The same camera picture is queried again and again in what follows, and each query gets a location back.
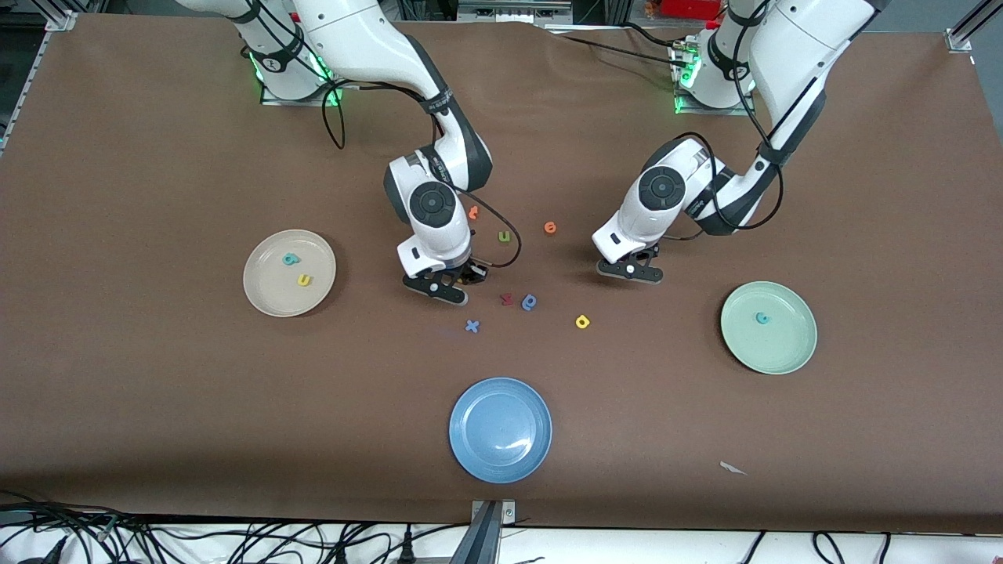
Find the blue plate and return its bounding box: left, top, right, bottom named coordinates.
left=448, top=377, right=553, bottom=484

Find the light green plate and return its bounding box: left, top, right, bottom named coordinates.
left=720, top=280, right=818, bottom=376

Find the beige brown plate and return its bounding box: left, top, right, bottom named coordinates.
left=242, top=229, right=338, bottom=318

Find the red box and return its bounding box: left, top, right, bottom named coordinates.
left=658, top=0, right=723, bottom=20

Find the grey power strip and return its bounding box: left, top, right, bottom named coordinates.
left=458, top=0, right=573, bottom=23

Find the grey aluminium beam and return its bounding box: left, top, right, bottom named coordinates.
left=448, top=501, right=504, bottom=564

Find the brown table cover sheet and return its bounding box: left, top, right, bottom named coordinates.
left=0, top=12, right=1003, bottom=533

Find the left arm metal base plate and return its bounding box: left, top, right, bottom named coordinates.
left=672, top=43, right=758, bottom=118

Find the long black base cable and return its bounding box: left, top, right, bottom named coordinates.
left=549, top=31, right=684, bottom=70

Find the short black base cable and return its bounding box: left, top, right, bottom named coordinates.
left=623, top=22, right=684, bottom=46

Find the metal table edge bracket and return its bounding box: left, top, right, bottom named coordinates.
left=470, top=499, right=517, bottom=527

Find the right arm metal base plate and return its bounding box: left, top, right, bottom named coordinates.
left=260, top=47, right=346, bottom=107

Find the aluminium frame profile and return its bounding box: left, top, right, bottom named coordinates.
left=944, top=0, right=1003, bottom=54
left=0, top=9, right=79, bottom=154

